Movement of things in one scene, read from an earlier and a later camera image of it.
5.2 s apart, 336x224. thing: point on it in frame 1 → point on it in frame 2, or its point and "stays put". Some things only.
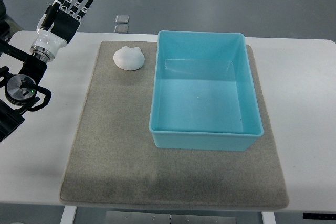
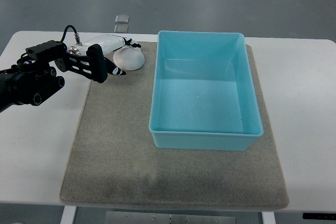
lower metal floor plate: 122,29 stays put
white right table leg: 268,217 stays put
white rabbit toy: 129,59 stays put
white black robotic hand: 60,23 → 98,46
